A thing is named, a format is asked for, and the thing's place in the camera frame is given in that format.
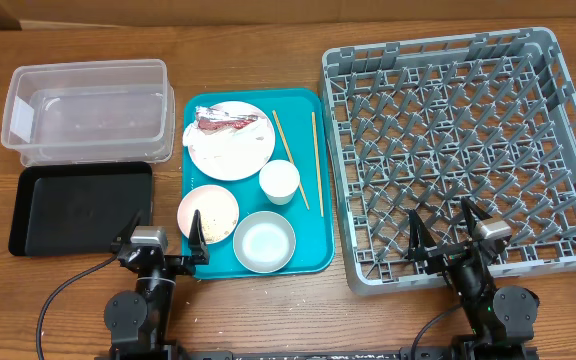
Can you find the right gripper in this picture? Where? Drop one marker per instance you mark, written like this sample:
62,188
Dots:
420,245

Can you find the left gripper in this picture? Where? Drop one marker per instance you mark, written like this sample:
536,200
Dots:
197,252

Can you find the small pink bowl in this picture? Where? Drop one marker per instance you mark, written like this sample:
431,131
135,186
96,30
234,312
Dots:
218,209

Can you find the grey-blue bowl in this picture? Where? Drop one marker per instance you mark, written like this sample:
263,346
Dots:
264,242

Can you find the pale green plastic cup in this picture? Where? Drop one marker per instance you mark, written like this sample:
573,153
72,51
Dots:
279,180

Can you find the red foil snack wrapper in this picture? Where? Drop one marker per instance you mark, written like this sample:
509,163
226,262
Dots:
210,119

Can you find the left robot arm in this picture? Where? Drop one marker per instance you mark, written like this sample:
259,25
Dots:
138,320

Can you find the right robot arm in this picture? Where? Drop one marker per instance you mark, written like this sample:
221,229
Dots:
501,318

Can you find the grey dishwasher rack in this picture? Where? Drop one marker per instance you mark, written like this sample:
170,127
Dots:
419,125

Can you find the black rectangular tray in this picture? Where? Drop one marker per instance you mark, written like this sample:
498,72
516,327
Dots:
78,208

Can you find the large white plate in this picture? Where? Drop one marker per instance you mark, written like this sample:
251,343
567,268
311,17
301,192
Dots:
238,157

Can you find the teal serving tray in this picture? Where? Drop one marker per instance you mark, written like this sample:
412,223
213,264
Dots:
315,244

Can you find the clear plastic storage bin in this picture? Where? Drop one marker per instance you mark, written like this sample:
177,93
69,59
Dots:
89,112

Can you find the left wooden chopstick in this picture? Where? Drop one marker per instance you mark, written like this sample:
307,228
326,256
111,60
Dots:
289,155

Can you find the wooden chopstick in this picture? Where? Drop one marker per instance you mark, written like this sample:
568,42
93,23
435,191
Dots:
317,163
289,155

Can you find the right wooden chopstick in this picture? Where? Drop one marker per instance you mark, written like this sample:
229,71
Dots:
317,163

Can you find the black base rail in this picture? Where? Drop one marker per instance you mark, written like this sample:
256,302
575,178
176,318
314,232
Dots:
421,353

